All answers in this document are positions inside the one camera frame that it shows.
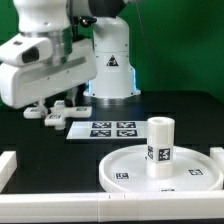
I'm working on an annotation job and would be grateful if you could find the white marker tag sheet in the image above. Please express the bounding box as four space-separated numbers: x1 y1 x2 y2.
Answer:
67 121 147 140

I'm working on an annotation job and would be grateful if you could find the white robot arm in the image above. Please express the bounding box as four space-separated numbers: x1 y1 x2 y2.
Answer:
0 0 140 113

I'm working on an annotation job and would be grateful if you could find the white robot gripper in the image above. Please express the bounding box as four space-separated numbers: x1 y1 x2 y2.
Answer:
0 40 97 117

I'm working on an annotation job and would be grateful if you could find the white right fence block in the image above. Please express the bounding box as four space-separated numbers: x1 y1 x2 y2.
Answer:
210 147 224 182

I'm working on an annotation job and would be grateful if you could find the white round table top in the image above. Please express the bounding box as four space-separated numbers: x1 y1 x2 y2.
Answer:
99 145 224 192

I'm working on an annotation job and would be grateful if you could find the black cable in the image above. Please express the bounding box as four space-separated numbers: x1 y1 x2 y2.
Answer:
133 0 163 91

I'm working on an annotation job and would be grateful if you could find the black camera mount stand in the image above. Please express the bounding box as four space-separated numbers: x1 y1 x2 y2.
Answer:
70 16 97 42

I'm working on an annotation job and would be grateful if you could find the white fence block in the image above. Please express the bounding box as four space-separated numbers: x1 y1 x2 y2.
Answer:
0 151 17 193
210 147 224 182

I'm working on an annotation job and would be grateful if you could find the white front fence bar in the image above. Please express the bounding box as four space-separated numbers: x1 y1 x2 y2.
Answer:
0 190 224 223

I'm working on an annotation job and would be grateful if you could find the white cross-shaped table base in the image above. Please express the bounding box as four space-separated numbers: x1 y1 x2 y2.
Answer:
23 100 92 130

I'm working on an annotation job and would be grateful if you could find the white left fence block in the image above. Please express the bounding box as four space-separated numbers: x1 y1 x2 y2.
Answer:
0 151 17 193

